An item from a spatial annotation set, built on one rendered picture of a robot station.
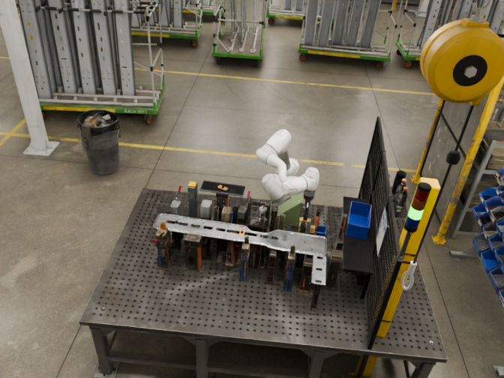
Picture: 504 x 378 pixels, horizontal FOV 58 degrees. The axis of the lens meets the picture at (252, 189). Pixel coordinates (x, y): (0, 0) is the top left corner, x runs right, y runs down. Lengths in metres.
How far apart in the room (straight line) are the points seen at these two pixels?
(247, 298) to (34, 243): 2.63
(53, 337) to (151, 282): 1.12
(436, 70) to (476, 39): 0.08
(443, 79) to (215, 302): 2.79
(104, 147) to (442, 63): 5.21
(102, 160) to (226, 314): 3.20
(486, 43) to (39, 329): 4.10
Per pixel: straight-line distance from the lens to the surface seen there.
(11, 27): 6.18
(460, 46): 0.95
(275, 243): 3.52
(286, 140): 3.60
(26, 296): 4.78
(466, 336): 4.73
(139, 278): 3.69
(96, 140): 5.82
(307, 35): 10.03
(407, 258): 2.94
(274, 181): 4.08
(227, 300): 3.50
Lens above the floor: 3.37
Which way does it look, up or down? 36 degrees down
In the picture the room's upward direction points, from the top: 4 degrees clockwise
